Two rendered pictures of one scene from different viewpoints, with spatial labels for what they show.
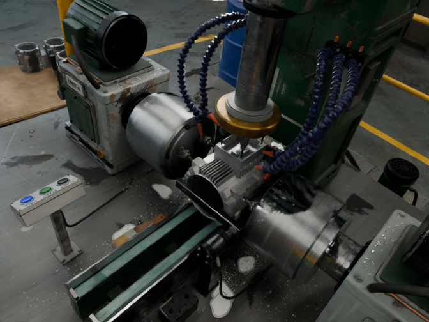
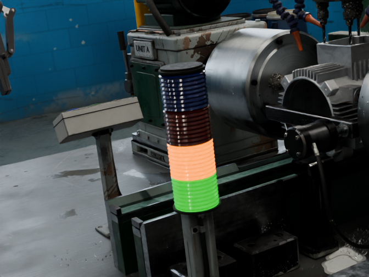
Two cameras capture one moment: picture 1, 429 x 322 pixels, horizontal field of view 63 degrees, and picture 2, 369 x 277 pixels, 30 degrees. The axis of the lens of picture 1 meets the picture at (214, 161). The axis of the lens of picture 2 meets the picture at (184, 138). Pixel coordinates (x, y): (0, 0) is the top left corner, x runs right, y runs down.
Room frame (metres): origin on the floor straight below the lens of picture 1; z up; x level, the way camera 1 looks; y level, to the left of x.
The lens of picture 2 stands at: (-0.62, -0.30, 1.35)
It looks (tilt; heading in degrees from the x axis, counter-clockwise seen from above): 15 degrees down; 24
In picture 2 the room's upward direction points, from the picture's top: 7 degrees counter-clockwise
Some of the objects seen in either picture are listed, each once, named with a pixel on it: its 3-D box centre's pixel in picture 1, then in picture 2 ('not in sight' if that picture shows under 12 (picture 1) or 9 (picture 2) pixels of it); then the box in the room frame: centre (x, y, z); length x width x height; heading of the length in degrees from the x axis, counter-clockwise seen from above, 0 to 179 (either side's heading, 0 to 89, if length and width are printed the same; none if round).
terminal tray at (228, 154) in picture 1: (239, 153); (356, 57); (0.81, -0.07, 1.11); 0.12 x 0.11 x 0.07; 143
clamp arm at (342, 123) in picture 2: (207, 206); (308, 120); (0.67, 0.00, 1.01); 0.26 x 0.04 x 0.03; 53
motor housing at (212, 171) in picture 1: (226, 181); (344, 106); (0.78, -0.05, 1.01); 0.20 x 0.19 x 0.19; 143
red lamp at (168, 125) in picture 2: not in sight; (188, 123); (0.16, 0.04, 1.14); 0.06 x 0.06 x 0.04
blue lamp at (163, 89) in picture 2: not in sight; (184, 89); (0.16, 0.04, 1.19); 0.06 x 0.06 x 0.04
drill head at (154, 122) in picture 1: (162, 128); (254, 80); (0.96, 0.20, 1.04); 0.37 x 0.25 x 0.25; 53
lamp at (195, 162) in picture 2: not in sight; (191, 157); (0.16, 0.04, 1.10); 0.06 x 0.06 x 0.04
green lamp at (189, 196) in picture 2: not in sight; (195, 189); (0.16, 0.04, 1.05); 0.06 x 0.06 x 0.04
